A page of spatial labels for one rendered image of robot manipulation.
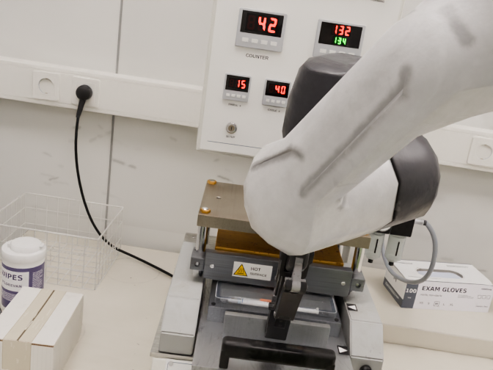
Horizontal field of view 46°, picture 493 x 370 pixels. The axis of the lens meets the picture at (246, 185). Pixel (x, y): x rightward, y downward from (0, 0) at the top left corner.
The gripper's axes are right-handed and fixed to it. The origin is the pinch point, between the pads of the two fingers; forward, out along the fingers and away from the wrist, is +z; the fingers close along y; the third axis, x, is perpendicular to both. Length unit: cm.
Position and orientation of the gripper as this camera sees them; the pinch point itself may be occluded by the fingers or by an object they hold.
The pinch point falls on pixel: (279, 318)
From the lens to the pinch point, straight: 80.7
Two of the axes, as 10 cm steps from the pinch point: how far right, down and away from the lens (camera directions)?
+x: 9.9, 1.4, 0.2
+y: -0.7, 6.0, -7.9
